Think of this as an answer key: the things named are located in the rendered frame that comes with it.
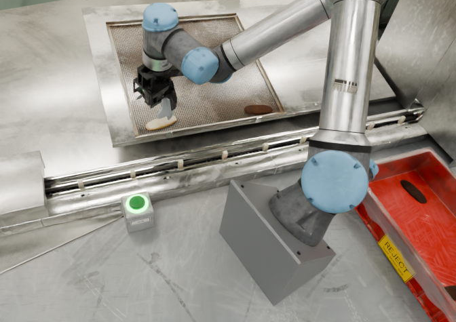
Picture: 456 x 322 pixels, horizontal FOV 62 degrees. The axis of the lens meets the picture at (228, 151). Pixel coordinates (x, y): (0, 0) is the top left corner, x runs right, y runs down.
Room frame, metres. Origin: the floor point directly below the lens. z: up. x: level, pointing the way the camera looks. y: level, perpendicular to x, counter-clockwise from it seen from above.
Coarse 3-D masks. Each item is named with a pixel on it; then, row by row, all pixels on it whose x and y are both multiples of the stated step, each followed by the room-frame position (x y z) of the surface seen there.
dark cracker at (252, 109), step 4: (260, 104) 0.99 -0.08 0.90; (244, 108) 0.96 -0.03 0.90; (248, 108) 0.96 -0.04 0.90; (252, 108) 0.96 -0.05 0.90; (256, 108) 0.96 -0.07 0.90; (260, 108) 0.97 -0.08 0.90; (264, 108) 0.97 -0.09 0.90; (268, 108) 0.98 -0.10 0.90; (272, 108) 0.99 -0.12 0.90; (248, 112) 0.95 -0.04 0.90; (252, 112) 0.95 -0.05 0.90; (256, 112) 0.95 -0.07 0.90; (260, 112) 0.96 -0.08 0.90; (264, 112) 0.96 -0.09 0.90; (268, 112) 0.97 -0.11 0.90
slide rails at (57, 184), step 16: (384, 128) 1.06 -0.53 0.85; (256, 144) 0.85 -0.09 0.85; (272, 144) 0.87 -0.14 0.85; (304, 144) 0.90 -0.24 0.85; (176, 160) 0.72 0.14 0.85; (192, 160) 0.74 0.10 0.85; (224, 160) 0.76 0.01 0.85; (96, 176) 0.61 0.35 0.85; (112, 176) 0.62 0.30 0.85; (144, 176) 0.64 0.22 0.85; (64, 192) 0.54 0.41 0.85
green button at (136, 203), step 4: (136, 196) 0.54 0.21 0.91; (140, 196) 0.54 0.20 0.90; (132, 200) 0.52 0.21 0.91; (136, 200) 0.52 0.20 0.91; (140, 200) 0.53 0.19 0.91; (144, 200) 0.53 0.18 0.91; (132, 204) 0.51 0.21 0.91; (136, 204) 0.51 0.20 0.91; (140, 204) 0.52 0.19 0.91; (144, 204) 0.52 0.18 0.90; (132, 208) 0.50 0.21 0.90; (136, 208) 0.50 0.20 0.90; (140, 208) 0.51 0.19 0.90
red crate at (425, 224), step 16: (400, 176) 0.86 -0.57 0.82; (416, 176) 0.88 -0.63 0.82; (384, 192) 0.78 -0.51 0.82; (400, 192) 0.80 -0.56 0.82; (432, 192) 0.82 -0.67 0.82; (400, 208) 0.73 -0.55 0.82; (416, 208) 0.74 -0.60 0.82; (432, 208) 0.76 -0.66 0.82; (448, 208) 0.77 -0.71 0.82; (368, 224) 0.64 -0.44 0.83; (400, 224) 0.67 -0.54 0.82; (416, 224) 0.68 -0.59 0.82; (432, 224) 0.70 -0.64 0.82; (448, 224) 0.71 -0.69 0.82; (416, 240) 0.63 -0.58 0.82; (432, 240) 0.64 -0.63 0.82; (448, 240) 0.65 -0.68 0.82; (432, 256) 0.59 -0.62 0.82; (448, 256) 0.60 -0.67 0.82; (448, 272) 0.55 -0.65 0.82; (416, 288) 0.47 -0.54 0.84; (432, 304) 0.43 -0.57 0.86; (432, 320) 0.40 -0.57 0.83; (448, 320) 0.39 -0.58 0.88
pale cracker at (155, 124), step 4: (172, 116) 0.85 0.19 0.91; (152, 120) 0.82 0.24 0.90; (156, 120) 0.82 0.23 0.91; (160, 120) 0.82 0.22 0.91; (164, 120) 0.83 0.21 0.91; (168, 120) 0.83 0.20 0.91; (172, 120) 0.83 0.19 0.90; (148, 124) 0.80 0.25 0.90; (152, 124) 0.80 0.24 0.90; (156, 124) 0.80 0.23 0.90; (160, 124) 0.81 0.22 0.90; (164, 124) 0.81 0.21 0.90; (168, 124) 0.82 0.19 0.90; (148, 128) 0.78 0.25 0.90; (152, 128) 0.79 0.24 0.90; (156, 128) 0.79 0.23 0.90; (160, 128) 0.80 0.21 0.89
